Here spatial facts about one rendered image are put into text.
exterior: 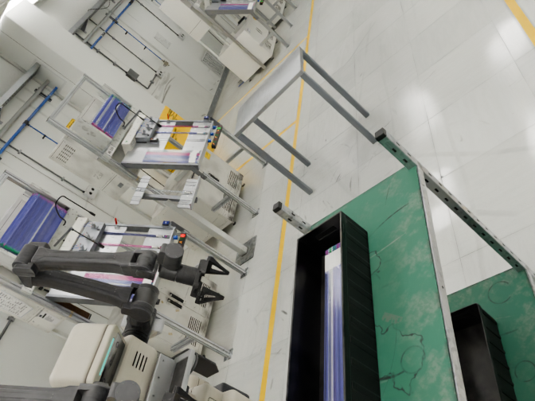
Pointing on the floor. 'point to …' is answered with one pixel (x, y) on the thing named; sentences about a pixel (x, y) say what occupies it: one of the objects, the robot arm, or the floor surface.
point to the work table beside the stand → (290, 74)
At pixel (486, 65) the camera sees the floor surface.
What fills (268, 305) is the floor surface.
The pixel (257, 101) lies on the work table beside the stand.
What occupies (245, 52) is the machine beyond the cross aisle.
